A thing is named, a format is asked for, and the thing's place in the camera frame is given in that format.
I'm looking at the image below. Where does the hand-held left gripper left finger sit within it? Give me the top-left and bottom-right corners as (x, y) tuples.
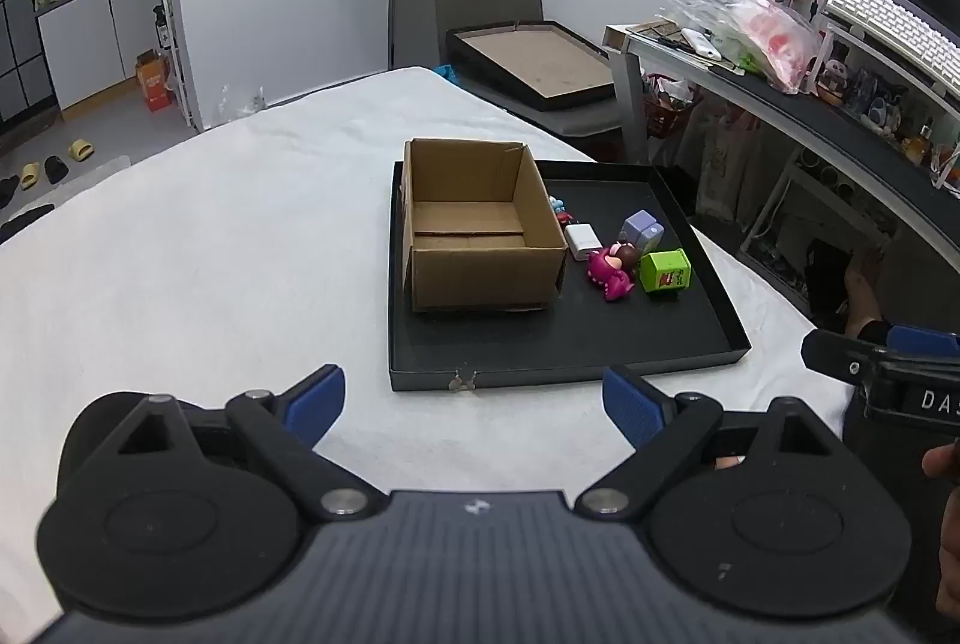
(58, 365), (389, 525)

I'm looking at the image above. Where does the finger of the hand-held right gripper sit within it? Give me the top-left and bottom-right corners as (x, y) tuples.
(887, 325), (960, 358)
(801, 329), (890, 384)

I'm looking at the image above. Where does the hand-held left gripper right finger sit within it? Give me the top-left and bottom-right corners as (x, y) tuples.
(574, 365), (852, 516)

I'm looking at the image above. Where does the black shallow tray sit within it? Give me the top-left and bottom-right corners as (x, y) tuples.
(388, 160), (752, 392)

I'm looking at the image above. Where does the white charger plug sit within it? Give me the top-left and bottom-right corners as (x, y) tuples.
(564, 224), (598, 263)

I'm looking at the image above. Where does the purple cube box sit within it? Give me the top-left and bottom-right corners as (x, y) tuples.
(619, 209), (665, 249)

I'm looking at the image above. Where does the brown cardboard box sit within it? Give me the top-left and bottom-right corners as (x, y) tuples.
(401, 138), (569, 313)

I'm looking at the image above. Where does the person's right hand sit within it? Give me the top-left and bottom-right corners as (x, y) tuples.
(921, 440), (960, 615)

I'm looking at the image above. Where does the green box toy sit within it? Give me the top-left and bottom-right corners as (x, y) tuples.
(639, 248), (692, 294)

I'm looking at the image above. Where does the pink dinosaur toy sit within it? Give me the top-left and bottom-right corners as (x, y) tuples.
(586, 241), (641, 301)

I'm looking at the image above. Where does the white tote bag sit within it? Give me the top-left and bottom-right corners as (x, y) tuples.
(694, 107), (767, 219)

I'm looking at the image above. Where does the black desk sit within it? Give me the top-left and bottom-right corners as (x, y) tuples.
(604, 23), (960, 274)

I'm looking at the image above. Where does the red basket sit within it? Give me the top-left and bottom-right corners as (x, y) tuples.
(643, 77), (703, 142)

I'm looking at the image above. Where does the white keyboard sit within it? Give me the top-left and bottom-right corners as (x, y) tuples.
(823, 0), (960, 90)

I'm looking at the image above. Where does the clear plastic bag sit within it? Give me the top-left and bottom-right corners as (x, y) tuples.
(654, 0), (823, 94)

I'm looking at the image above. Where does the white phone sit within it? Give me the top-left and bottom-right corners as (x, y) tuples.
(679, 30), (723, 63)

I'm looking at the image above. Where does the orange carton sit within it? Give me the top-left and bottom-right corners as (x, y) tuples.
(135, 50), (176, 112)

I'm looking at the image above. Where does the black framed board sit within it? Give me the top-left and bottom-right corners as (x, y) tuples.
(446, 20), (617, 112)

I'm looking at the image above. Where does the black gridded glass door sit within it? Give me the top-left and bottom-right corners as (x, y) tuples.
(0, 0), (61, 136)

